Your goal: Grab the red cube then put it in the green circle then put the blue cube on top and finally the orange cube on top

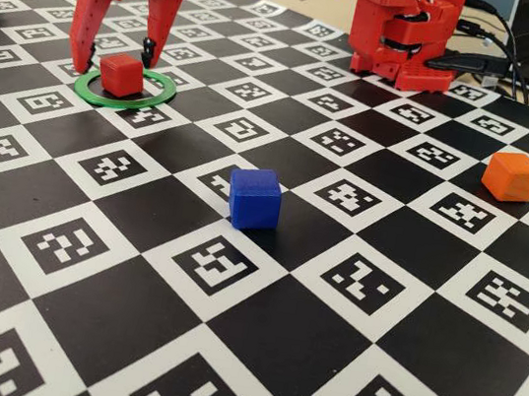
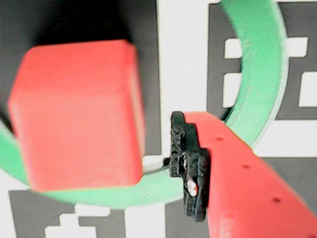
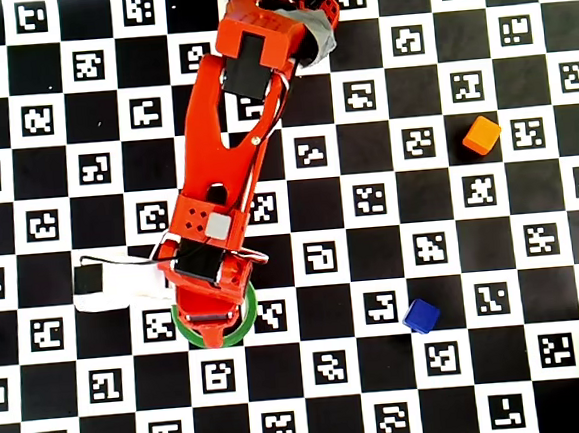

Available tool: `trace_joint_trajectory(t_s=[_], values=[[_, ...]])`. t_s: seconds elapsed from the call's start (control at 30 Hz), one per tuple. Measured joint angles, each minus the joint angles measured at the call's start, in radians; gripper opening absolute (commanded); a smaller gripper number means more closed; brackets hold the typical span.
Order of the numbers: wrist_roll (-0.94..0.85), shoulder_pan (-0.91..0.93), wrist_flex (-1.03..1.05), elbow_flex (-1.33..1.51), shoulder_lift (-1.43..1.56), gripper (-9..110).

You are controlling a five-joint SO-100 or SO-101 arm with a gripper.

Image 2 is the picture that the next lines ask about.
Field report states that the orange-red gripper finger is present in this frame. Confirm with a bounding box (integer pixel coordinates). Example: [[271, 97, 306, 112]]
[[169, 111, 317, 238]]

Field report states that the red cube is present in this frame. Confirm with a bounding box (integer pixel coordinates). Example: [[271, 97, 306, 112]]
[[7, 39, 147, 191]]

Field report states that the checkerboard marker mat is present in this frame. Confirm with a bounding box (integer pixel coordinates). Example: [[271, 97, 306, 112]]
[[0, 0, 317, 238]]

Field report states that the green ring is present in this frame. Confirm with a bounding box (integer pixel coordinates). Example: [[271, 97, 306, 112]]
[[0, 0, 290, 211]]

